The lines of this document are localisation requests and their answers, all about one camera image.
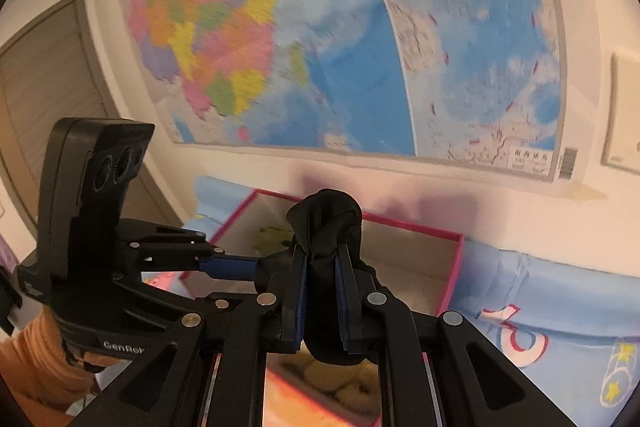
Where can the brown wooden door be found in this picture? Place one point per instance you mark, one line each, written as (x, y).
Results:
(50, 82)

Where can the purple cloth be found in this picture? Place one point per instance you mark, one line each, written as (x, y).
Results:
(4, 249)

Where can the blue cartoon bed sheet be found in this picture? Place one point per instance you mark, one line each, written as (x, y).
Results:
(550, 297)

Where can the dark cloth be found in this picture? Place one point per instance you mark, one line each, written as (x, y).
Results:
(9, 297)

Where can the white wall socket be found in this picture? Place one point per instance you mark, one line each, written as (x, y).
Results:
(625, 112)

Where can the brown teddy bear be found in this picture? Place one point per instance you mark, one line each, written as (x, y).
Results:
(340, 382)

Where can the green plush frog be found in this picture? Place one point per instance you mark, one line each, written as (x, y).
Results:
(272, 238)

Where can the person's left forearm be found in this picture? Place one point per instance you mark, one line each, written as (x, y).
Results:
(30, 357)

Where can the black cloth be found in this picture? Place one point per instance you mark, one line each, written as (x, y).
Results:
(325, 227)

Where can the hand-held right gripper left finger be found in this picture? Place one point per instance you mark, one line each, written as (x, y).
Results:
(300, 292)

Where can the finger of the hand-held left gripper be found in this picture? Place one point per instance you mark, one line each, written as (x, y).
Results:
(165, 294)
(230, 268)

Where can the pink cardboard box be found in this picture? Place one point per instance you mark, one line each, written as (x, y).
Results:
(415, 267)

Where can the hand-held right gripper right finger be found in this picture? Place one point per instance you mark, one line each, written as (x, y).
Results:
(342, 297)

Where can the colourful wall map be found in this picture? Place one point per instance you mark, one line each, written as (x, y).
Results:
(350, 57)

